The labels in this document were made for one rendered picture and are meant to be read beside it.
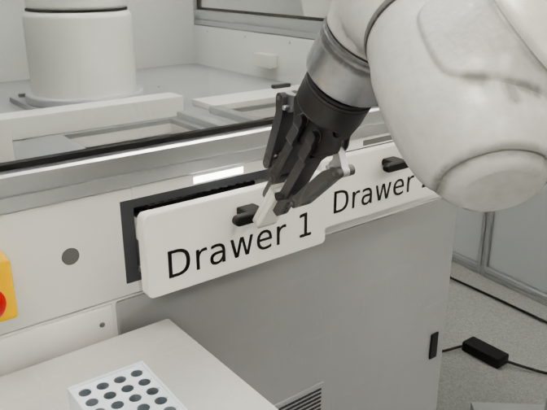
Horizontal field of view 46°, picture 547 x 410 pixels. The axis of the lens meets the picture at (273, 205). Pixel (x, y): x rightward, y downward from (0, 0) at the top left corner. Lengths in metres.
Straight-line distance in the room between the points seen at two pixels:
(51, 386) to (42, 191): 0.22
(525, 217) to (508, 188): 2.20
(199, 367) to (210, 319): 0.18
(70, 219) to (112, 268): 0.09
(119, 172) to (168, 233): 0.10
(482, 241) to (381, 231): 1.66
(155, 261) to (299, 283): 0.32
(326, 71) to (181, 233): 0.30
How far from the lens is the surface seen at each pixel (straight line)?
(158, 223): 0.79
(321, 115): 0.65
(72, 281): 0.83
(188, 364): 0.80
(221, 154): 0.88
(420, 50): 0.46
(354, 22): 0.56
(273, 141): 0.75
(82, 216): 0.81
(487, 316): 2.53
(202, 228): 0.82
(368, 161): 1.05
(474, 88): 0.43
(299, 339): 1.10
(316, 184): 0.70
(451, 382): 2.14
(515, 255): 2.72
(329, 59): 0.61
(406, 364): 1.36
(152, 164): 0.83
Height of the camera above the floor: 1.20
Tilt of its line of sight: 20 degrees down
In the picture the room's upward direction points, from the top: straight up
